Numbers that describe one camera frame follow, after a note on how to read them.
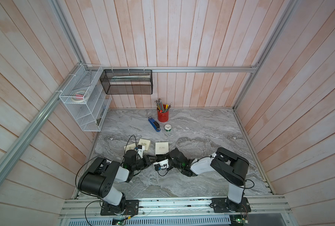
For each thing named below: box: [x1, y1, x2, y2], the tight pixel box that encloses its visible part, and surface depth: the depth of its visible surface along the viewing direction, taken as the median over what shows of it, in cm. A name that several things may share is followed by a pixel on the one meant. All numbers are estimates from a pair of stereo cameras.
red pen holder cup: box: [157, 107, 169, 123], surface depth 107 cm
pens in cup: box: [154, 97, 173, 113], surface depth 106 cm
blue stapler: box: [147, 116, 161, 133], surface depth 107 cm
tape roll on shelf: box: [71, 90, 89, 103], surface depth 75 cm
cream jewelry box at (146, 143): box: [137, 138, 152, 153], surface depth 97 cm
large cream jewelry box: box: [155, 142, 169, 156], surface depth 95 cm
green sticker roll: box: [164, 123, 172, 132], surface depth 107 cm
